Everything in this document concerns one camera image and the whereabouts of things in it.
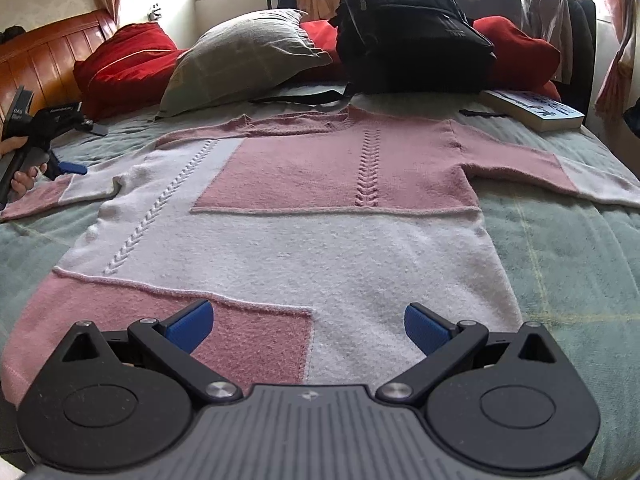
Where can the red pillow with gold line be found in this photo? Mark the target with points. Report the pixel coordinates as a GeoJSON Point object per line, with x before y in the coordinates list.
{"type": "Point", "coordinates": [125, 65]}

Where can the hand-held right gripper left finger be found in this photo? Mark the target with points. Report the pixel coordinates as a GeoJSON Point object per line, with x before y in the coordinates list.
{"type": "Point", "coordinates": [192, 326]}

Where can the pink and white sweater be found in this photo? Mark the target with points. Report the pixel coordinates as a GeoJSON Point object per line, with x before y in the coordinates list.
{"type": "Point", "coordinates": [325, 240]}

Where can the person's left hand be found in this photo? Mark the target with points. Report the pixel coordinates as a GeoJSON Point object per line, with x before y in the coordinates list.
{"type": "Point", "coordinates": [27, 180]}

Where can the black hanging coat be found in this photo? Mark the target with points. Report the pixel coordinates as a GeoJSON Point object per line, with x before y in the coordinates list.
{"type": "Point", "coordinates": [582, 50]}

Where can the small wall fixture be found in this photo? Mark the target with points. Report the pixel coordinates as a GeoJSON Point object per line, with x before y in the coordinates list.
{"type": "Point", "coordinates": [155, 12]}

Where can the grey-green plaid pillow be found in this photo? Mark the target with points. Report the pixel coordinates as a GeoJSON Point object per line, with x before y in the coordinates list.
{"type": "Point", "coordinates": [240, 55]}

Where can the beige hanging shirt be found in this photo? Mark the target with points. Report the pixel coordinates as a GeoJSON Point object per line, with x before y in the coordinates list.
{"type": "Point", "coordinates": [545, 25]}

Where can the wooden headboard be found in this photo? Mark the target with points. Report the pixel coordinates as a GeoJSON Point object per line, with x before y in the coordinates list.
{"type": "Point", "coordinates": [45, 55]}

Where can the green plaid blanket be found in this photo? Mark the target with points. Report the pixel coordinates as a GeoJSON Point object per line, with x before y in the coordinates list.
{"type": "Point", "coordinates": [565, 260]}

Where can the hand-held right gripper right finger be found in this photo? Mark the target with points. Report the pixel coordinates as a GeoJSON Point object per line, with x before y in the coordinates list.
{"type": "Point", "coordinates": [425, 328]}

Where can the tan cloth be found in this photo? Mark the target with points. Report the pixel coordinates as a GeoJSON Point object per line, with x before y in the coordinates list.
{"type": "Point", "coordinates": [320, 2]}

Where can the dark item on headboard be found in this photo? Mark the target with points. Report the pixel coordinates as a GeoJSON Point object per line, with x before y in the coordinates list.
{"type": "Point", "coordinates": [12, 35]}

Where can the thick paperback book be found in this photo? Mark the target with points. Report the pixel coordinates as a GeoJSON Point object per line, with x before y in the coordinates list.
{"type": "Point", "coordinates": [535, 110]}

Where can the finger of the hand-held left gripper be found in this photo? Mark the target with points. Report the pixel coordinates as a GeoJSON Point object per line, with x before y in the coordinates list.
{"type": "Point", "coordinates": [96, 129]}
{"type": "Point", "coordinates": [70, 167]}

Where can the black backpack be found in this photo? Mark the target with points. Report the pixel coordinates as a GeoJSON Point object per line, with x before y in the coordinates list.
{"type": "Point", "coordinates": [410, 35]}

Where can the red cushion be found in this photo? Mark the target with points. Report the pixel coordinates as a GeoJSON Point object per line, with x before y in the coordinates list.
{"type": "Point", "coordinates": [322, 45]}
{"type": "Point", "coordinates": [520, 55]}

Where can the dark clothing on chair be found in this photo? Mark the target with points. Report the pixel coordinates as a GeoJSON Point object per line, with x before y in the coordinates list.
{"type": "Point", "coordinates": [632, 122]}

